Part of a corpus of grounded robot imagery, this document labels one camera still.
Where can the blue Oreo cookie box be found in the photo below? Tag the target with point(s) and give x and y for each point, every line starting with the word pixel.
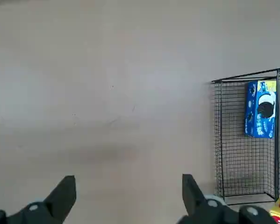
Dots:
pixel 262 109

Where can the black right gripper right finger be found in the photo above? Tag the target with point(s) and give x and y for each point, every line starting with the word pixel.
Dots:
pixel 200 210

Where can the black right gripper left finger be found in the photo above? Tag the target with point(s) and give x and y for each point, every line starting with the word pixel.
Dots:
pixel 48 210

